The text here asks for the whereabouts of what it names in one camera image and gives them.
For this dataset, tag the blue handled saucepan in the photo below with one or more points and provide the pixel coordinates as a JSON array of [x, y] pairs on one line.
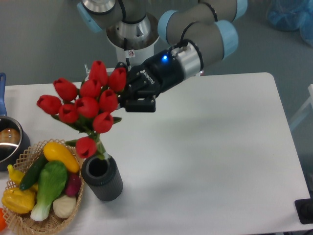
[[13, 139]]

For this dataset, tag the woven wicker basket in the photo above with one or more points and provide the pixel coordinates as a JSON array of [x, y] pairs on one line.
[[22, 224]]

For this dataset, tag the yellow bell pepper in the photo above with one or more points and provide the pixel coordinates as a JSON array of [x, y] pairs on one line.
[[19, 201]]

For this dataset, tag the orange fruit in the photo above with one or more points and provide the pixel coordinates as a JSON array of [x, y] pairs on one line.
[[2, 220]]

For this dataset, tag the white frame at right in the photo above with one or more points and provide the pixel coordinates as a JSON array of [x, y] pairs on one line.
[[303, 111]]

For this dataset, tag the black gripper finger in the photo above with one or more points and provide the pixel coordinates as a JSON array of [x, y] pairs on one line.
[[121, 68], [140, 105]]

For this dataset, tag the small yellow gourd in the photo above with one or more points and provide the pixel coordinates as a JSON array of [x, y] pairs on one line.
[[15, 175]]

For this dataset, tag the red tulip bouquet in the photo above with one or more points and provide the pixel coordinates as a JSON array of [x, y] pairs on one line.
[[87, 109]]

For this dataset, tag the white garlic bulb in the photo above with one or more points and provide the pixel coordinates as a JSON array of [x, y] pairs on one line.
[[64, 206]]

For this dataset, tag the black device at edge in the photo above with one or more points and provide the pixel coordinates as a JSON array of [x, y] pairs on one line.
[[304, 209]]

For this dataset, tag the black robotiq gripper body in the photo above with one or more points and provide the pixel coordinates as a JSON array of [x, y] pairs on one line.
[[155, 75]]

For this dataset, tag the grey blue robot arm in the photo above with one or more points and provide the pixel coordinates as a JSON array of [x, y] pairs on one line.
[[197, 37]]

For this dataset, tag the blue plastic bag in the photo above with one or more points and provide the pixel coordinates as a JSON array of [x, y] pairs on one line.
[[292, 15]]

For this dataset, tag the yellow squash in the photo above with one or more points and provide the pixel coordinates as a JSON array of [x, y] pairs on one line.
[[54, 151]]

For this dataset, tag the green cucumber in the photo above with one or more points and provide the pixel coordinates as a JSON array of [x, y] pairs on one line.
[[32, 175]]

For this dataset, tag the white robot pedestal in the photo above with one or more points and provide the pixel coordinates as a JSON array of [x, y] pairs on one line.
[[133, 42]]

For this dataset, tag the green bok choy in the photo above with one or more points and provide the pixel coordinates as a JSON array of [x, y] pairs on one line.
[[52, 181]]

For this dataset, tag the dark grey ribbed vase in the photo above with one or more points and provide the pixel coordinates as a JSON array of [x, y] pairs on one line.
[[103, 177]]

